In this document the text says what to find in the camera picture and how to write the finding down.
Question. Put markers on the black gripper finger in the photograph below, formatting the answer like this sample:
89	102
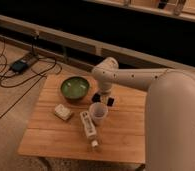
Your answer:
96	97
110	101

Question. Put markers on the white ceramic cup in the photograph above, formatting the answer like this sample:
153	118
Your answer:
98	112

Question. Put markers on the white plastic bottle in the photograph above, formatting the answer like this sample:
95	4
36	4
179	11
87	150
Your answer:
89	128

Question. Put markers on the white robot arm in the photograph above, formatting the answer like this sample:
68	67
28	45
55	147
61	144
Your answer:
169	118

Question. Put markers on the green ceramic bowl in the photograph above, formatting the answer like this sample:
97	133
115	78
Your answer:
74	88

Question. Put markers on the wooden table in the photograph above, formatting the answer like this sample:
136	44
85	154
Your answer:
120	135

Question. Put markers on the black power adapter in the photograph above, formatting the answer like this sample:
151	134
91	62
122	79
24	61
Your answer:
18	66

